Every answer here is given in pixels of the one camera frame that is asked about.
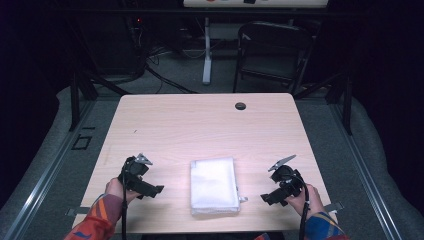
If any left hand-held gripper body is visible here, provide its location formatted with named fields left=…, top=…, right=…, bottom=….
left=117, top=152, right=154, bottom=194

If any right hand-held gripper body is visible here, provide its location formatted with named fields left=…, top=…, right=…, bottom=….
left=267, top=154, right=306, bottom=198

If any white mesh zipper pouch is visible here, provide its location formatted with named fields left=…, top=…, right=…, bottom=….
left=189, top=156, right=242, bottom=216

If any person's left hand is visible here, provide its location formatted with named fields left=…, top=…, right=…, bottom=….
left=104, top=177, right=142, bottom=205

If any person's right hand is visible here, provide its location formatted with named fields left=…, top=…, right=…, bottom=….
left=284, top=183, right=325, bottom=220

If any grey tape tab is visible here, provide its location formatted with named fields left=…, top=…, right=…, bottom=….
left=323, top=201, right=345, bottom=214
left=65, top=206, right=91, bottom=217

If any black tape square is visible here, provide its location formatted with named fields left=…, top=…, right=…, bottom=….
left=70, top=133, right=93, bottom=151

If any black folding chair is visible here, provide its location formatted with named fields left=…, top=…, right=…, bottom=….
left=232, top=20, right=317, bottom=96

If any dark equipment box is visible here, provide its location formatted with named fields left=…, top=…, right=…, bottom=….
left=83, top=13, right=145, bottom=76

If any white desk leg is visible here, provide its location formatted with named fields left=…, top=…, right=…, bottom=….
left=202, top=16, right=213, bottom=86

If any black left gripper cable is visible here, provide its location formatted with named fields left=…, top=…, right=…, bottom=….
left=121, top=166, right=129, bottom=240

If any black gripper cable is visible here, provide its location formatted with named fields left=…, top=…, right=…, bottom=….
left=121, top=166, right=129, bottom=240
left=293, top=174, right=311, bottom=240

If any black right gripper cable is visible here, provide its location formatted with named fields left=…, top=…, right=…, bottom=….
left=293, top=174, right=311, bottom=240

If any aluminium floor rail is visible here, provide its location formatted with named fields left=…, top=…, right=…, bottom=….
left=327, top=102, right=405, bottom=240
left=0, top=99, right=98, bottom=240

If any black metal frame post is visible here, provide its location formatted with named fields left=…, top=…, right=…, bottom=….
left=68, top=66, right=100, bottom=133
left=325, top=66, right=354, bottom=136

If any black floor cable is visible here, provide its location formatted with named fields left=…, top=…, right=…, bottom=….
left=144, top=63, right=198, bottom=95

